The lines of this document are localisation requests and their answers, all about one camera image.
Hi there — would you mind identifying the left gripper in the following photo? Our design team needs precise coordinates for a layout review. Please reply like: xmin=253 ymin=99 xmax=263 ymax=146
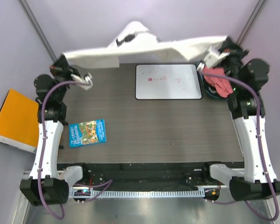
xmin=49 ymin=56 xmax=80 ymax=102

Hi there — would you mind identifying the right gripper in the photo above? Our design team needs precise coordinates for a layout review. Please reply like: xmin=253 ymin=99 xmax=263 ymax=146
xmin=216 ymin=37 xmax=248 ymax=91

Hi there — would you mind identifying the white t-shirt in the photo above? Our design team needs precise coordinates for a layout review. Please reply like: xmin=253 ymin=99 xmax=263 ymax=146
xmin=62 ymin=21 xmax=227 ymax=69

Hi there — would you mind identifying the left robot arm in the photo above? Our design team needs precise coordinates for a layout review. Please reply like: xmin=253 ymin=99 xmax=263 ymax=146
xmin=20 ymin=55 xmax=90 ymax=206

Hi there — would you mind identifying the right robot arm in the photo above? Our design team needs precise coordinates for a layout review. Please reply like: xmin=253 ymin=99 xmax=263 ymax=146
xmin=201 ymin=37 xmax=280 ymax=201

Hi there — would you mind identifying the pink t-shirt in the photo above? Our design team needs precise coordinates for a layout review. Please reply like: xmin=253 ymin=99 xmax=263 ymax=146
xmin=202 ymin=67 xmax=233 ymax=98

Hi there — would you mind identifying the black t-shirt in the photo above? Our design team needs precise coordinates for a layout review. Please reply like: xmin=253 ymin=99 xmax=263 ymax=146
xmin=200 ymin=75 xmax=226 ymax=100

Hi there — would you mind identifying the teal laundry basket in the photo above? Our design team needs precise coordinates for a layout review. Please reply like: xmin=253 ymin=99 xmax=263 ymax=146
xmin=197 ymin=62 xmax=233 ymax=100

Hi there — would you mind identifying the blue treehouse book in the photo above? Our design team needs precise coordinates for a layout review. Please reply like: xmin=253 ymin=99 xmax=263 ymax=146
xmin=69 ymin=119 xmax=107 ymax=148

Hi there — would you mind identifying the orange book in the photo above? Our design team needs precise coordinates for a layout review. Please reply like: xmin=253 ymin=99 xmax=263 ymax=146
xmin=0 ymin=89 xmax=39 ymax=153

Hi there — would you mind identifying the white whiteboard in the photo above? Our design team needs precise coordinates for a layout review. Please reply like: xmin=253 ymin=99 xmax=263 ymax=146
xmin=135 ymin=64 xmax=202 ymax=100

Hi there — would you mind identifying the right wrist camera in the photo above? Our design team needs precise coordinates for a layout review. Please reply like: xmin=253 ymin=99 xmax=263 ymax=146
xmin=196 ymin=47 xmax=230 ymax=71

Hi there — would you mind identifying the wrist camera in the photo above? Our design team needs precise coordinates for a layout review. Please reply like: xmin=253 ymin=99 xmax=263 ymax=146
xmin=196 ymin=47 xmax=230 ymax=71
xmin=71 ymin=73 xmax=93 ymax=91

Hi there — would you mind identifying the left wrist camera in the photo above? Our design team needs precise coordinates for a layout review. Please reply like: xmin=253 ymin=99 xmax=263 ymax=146
xmin=71 ymin=73 xmax=93 ymax=91

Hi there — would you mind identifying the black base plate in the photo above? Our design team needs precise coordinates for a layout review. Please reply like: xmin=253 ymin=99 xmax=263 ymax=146
xmin=57 ymin=162 xmax=245 ymax=187

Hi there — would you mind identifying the aluminium rail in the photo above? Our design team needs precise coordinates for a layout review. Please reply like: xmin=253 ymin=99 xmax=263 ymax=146
xmin=23 ymin=170 xmax=231 ymax=189

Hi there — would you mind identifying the white slotted cable duct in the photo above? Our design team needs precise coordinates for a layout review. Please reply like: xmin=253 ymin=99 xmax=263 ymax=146
xmin=69 ymin=189 xmax=205 ymax=199

